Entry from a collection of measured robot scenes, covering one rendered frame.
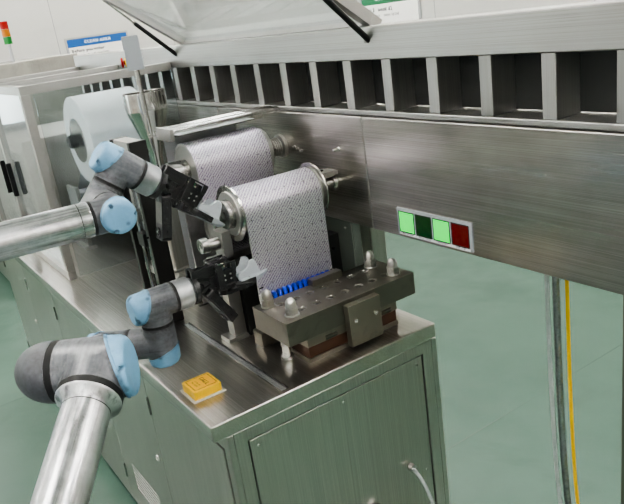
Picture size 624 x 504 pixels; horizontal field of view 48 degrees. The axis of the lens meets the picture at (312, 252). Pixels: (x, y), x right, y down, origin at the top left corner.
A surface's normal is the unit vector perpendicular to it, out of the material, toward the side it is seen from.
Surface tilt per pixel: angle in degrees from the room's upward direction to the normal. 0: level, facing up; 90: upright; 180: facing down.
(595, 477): 0
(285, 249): 90
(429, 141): 90
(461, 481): 0
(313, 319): 90
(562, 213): 90
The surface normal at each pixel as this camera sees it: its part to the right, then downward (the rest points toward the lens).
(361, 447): 0.56, 0.20
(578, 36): -0.81, 0.30
